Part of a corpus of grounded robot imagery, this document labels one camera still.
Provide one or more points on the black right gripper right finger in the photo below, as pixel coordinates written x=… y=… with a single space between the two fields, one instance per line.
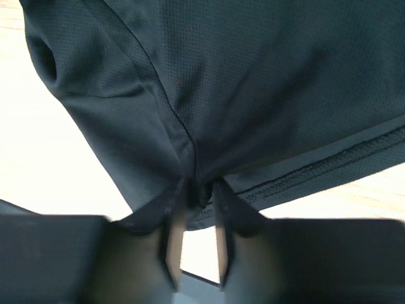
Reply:
x=298 y=260

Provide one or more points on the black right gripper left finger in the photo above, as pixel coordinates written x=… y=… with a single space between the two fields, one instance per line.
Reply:
x=89 y=259

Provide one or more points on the black t shirt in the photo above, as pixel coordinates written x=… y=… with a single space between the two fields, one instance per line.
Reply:
x=282 y=99

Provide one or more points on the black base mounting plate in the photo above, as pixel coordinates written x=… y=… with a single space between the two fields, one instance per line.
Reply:
x=194 y=289

